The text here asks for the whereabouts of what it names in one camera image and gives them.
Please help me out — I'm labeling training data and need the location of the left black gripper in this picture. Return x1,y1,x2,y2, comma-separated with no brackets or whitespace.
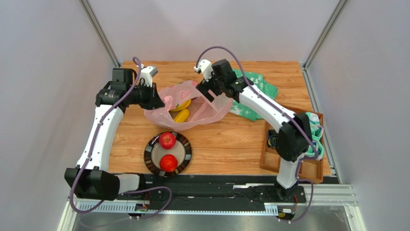
126,82,165,111

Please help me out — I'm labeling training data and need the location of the pink plastic bag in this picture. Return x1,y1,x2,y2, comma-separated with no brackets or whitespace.
143,80,232,132

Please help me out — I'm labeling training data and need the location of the yellow banana bunch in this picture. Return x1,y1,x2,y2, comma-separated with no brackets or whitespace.
169,99,192,112

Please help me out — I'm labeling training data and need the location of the yellow mango fruit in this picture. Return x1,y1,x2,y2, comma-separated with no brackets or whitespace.
174,109,190,123

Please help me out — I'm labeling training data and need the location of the red apple fruit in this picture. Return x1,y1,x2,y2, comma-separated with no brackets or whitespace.
159,132,177,150

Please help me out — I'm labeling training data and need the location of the red tomato fruit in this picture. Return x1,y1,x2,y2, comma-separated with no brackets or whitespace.
159,154,178,172

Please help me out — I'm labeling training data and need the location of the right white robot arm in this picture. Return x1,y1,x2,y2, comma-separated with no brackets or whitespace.
194,59,312,190

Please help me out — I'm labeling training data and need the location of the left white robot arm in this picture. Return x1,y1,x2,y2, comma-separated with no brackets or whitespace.
64,66,165,201

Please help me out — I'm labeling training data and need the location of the dark round plate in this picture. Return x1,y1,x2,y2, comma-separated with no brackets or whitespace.
144,132,193,178

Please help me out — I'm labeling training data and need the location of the green white cloth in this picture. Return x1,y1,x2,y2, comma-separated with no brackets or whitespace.
230,71,279,121

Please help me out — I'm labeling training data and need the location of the teal white sock upper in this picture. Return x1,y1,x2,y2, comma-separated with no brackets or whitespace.
306,112,324,140

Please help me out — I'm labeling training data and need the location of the teal white sock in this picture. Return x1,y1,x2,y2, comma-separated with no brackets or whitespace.
306,112,324,140
305,136,324,160

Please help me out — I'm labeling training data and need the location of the teal white sock lower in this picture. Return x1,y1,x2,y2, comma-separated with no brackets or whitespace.
305,136,324,160

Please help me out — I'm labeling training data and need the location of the wooden compartment tray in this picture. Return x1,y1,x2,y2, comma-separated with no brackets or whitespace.
259,106,329,184

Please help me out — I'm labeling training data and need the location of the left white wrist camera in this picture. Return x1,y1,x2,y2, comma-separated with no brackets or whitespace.
139,66,158,87

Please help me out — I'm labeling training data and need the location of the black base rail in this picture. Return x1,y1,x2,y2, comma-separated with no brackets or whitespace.
118,174,309,212

